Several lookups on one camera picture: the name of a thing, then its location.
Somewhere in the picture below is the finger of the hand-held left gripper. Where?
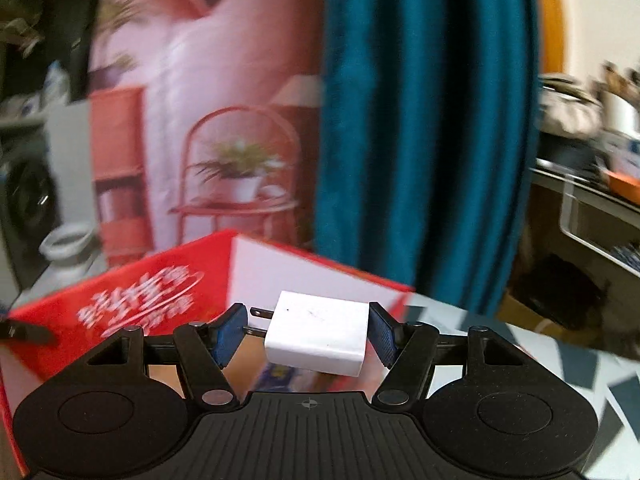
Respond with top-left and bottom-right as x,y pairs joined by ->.
0,321 -> 57,346

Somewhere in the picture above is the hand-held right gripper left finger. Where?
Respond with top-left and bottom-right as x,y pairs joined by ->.
85,302 -> 249,407

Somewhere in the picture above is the washing machine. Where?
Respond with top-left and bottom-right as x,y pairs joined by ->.
0,110 -> 66,261

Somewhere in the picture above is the white charger plug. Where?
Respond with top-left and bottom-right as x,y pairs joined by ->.
248,291 -> 372,377

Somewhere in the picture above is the blue curtain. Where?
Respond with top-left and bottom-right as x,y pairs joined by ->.
312,0 -> 543,318

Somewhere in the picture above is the white cloth pouch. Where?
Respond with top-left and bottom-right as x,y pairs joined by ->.
540,87 -> 601,136

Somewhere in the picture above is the dark bag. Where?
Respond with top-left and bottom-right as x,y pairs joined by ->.
515,255 -> 608,331

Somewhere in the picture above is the white brush cup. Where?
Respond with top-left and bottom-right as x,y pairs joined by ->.
602,90 -> 640,138

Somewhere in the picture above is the geometric patterned tablecloth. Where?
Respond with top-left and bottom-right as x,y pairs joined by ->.
405,292 -> 640,480

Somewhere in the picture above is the clear plastic box blue label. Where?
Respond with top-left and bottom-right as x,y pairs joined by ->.
252,362 -> 301,393

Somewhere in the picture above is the printed furniture backdrop cloth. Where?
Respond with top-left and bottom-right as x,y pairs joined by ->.
87,0 -> 328,268

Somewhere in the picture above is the red cardboard box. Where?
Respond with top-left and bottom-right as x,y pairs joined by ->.
0,229 -> 416,478

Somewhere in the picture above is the white dressing table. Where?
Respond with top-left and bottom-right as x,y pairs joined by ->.
530,157 -> 640,281

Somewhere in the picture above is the orange bowl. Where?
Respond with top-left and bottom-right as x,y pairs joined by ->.
607,170 -> 640,201

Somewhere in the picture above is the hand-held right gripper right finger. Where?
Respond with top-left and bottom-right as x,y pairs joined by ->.
367,302 -> 531,407

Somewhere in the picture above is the white ceramic vase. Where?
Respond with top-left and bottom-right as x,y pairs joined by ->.
39,224 -> 98,281

